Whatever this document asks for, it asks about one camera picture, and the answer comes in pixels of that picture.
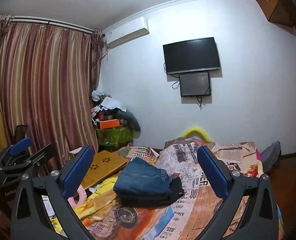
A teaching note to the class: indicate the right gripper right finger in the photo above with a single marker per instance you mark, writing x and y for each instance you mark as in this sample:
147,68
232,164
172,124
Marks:
248,209

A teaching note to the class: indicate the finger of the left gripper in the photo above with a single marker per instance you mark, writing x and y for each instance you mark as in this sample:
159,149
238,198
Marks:
20,146

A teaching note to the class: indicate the blue denim jacket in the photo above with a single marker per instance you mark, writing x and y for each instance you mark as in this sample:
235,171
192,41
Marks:
139,176

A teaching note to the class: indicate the white clothes on pile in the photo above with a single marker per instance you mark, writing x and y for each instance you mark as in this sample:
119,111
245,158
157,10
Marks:
105,102

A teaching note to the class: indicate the grey backpack on floor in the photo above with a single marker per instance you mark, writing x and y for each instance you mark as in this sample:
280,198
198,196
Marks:
270,156

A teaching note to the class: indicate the newspaper print bed quilt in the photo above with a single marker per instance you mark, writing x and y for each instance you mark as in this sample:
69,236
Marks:
184,219

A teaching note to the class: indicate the yellow duck plush blanket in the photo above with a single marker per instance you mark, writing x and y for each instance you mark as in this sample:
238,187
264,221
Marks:
98,204

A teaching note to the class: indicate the striped red curtain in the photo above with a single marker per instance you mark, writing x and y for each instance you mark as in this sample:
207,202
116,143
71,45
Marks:
47,75

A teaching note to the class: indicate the bamboo lap desk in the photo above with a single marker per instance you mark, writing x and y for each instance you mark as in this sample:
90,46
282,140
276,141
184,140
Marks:
104,165

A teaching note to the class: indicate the orange shoe box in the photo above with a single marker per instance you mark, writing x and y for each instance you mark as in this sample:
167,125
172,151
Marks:
107,124

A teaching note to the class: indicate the green storage box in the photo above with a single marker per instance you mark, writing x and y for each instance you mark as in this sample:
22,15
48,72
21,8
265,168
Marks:
114,136

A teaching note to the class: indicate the yellow headboard object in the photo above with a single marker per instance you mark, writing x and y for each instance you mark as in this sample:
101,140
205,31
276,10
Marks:
197,131

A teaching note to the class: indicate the black folded garment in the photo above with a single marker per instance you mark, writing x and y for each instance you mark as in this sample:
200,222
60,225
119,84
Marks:
155,199

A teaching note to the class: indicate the striped patterned pillow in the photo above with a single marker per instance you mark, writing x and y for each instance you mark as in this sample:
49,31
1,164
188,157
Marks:
130,152

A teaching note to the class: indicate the white air conditioner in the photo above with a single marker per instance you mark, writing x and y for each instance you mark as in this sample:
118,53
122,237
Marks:
127,32

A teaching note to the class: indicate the small wall monitor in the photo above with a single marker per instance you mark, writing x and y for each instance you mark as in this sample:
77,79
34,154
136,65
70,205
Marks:
195,84

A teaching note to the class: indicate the large wall television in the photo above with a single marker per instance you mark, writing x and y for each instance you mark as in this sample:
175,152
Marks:
191,56

